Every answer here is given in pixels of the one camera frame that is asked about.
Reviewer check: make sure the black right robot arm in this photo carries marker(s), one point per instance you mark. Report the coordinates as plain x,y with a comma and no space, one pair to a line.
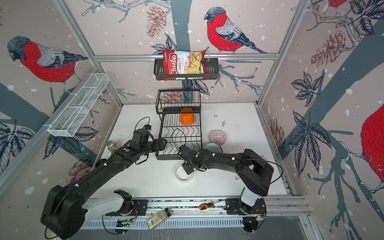
254,171

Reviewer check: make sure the orange glass bowl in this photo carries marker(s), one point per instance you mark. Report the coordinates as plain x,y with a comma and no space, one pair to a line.
187,117

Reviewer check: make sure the red cassava chips bag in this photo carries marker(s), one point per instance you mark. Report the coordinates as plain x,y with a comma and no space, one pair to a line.
183,62

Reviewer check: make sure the black wall basket shelf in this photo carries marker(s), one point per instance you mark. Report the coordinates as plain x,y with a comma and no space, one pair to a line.
208,69

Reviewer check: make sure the white wire wall shelf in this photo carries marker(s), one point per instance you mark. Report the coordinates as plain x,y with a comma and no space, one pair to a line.
70,119

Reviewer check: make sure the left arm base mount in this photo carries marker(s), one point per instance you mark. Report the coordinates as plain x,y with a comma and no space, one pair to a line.
129,207

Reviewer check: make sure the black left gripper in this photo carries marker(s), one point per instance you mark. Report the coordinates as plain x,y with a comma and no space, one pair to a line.
163,145

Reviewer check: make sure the striped patterned bowl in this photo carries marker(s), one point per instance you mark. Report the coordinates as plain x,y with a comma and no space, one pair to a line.
217,137

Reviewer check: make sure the beige electronic box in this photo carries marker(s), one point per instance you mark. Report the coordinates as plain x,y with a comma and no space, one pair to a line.
158,218

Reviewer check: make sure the small jar with brown contents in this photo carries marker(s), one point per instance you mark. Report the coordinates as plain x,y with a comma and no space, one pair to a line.
112,146

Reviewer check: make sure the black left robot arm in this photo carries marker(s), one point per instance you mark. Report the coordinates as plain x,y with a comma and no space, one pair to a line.
64,211

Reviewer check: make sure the light green glazed bowl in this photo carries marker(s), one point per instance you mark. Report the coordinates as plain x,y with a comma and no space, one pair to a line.
215,148

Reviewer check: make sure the black wire dish rack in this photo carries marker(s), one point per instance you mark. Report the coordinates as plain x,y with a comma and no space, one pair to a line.
169,104

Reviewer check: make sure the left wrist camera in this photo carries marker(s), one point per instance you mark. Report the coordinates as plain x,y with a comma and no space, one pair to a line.
147,127

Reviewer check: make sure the orange handled screwdriver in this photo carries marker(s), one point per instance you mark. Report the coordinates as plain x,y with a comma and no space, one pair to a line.
205,206

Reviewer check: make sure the white ceramic bowl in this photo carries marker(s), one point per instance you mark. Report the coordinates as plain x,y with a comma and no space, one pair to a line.
181,174

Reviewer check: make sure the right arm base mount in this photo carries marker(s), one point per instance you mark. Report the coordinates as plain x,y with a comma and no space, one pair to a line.
252,217

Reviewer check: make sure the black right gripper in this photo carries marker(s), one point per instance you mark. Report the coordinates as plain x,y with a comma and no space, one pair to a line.
187,170

